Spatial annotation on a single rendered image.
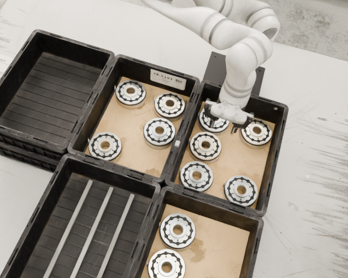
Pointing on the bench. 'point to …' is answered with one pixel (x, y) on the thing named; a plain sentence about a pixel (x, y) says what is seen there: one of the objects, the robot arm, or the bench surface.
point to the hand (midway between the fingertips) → (223, 125)
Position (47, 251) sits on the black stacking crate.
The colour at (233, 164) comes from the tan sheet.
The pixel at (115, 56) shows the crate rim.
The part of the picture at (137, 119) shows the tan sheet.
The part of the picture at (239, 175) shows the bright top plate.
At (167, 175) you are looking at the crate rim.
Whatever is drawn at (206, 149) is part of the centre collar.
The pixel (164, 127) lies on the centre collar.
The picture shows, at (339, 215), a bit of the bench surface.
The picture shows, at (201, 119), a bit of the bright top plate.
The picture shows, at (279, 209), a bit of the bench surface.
